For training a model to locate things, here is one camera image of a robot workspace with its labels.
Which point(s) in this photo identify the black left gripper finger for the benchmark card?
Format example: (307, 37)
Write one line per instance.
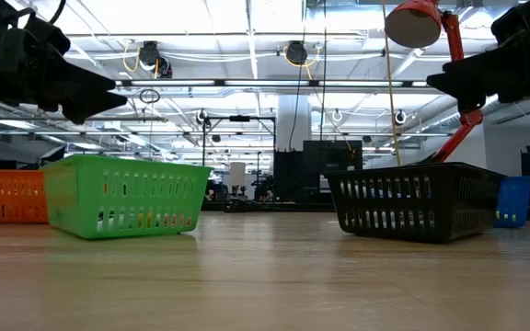
(95, 106)
(72, 73)

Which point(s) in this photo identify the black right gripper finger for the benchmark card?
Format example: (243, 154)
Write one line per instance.
(476, 76)
(449, 85)

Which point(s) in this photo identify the green plastic basket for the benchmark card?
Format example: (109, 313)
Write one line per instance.
(127, 163)

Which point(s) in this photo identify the yellow mini marker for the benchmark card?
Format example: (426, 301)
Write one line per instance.
(141, 220)

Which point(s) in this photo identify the pink mini marker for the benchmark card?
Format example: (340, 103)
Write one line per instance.
(173, 220)

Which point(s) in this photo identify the dark angled panel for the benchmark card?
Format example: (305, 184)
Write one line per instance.
(55, 154)

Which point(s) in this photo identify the red desk lamp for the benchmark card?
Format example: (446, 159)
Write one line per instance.
(412, 25)

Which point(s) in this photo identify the black plastic basket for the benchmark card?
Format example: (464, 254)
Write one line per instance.
(412, 171)

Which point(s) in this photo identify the blue plastic basket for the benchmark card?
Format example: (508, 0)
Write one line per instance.
(522, 181)

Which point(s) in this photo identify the black partition panels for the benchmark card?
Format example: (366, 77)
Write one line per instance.
(329, 158)

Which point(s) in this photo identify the black metal rack frame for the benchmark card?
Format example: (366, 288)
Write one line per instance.
(239, 118)

